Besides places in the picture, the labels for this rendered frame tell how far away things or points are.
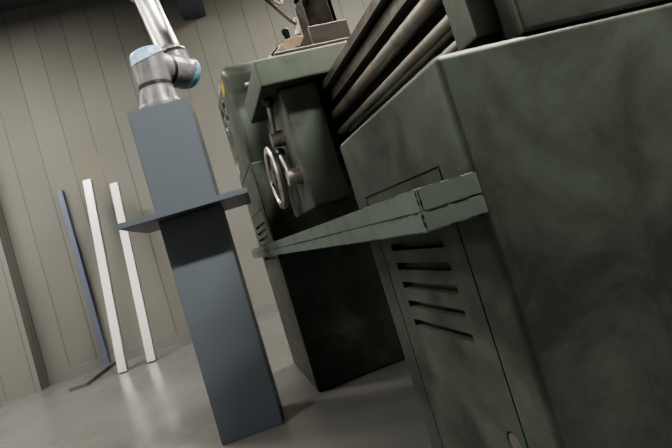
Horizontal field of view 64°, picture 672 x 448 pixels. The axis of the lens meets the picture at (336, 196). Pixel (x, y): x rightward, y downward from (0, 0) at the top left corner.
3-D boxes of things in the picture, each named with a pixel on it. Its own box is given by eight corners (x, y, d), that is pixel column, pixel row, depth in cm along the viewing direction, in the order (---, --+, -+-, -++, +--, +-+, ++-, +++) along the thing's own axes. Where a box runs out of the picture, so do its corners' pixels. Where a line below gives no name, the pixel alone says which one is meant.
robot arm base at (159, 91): (135, 112, 177) (127, 84, 177) (146, 123, 192) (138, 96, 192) (181, 100, 179) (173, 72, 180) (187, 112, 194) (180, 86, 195)
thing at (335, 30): (299, 76, 146) (294, 58, 147) (334, 68, 149) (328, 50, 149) (313, 46, 127) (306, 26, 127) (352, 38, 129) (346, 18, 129)
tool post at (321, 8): (305, 44, 139) (294, 8, 139) (332, 39, 140) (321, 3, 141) (310, 32, 131) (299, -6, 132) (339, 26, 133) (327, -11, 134)
